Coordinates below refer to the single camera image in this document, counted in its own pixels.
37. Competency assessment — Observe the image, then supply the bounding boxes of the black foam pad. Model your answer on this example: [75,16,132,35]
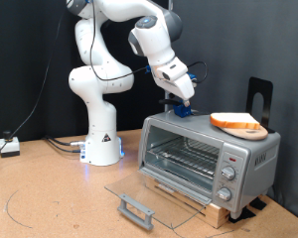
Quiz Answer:
[249,196,268,211]
[227,206,256,224]

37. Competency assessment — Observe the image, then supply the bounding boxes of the wooden block base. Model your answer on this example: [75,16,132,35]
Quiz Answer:
[144,175,231,230]

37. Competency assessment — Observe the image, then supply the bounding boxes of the round wooden cutting board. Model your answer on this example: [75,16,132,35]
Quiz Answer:
[218,124,269,142]

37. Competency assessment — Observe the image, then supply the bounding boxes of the black backdrop curtain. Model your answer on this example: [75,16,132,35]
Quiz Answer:
[0,0,170,143]

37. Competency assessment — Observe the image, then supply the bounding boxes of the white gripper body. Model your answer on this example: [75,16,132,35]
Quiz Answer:
[161,72,196,102]

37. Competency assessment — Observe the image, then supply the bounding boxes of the wrist camera on blue mount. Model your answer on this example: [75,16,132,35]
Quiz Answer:
[188,73,199,88]

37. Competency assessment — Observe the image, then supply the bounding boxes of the black cable with silver connector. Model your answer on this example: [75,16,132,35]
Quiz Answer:
[44,136,87,147]

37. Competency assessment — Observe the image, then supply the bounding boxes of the slice of white bread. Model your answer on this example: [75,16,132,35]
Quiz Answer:
[210,112,261,131]

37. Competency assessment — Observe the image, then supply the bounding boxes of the vertical metal pole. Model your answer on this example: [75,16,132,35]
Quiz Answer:
[164,0,174,112]

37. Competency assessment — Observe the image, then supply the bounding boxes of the silver oven knob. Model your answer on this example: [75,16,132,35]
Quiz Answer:
[216,186,233,202]
[221,165,237,181]

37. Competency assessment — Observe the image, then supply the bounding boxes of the wire oven rack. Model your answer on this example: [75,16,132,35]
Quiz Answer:
[146,136,222,179]

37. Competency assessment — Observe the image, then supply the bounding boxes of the black base cable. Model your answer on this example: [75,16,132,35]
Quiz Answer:
[47,138,82,154]

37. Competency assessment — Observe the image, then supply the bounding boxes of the black metal bookend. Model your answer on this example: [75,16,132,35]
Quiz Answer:
[245,76,276,134]

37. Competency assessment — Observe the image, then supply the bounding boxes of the black camera cable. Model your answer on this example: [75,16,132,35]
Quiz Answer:
[0,0,209,172]

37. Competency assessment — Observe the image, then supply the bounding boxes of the silver toaster oven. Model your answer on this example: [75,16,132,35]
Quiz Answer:
[137,109,282,220]

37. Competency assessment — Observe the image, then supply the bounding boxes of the emergency stop button box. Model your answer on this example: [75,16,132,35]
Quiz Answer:
[0,130,21,158]

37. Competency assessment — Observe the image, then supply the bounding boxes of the spatula with blue grip block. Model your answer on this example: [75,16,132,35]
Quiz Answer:
[158,98,213,119]

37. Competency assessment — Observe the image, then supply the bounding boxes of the grey backdrop curtain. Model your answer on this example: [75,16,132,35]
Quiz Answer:
[171,0,298,224]

